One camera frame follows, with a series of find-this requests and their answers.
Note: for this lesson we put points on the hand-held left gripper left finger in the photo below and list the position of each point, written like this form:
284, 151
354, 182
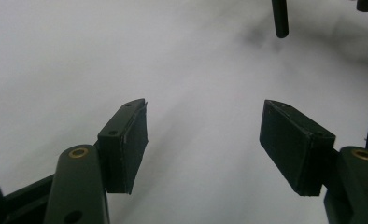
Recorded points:
123, 149

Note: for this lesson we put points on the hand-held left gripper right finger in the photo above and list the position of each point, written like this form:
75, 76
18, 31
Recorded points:
294, 149

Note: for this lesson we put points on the black makeup brush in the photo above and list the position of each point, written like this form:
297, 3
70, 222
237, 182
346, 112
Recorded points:
280, 18

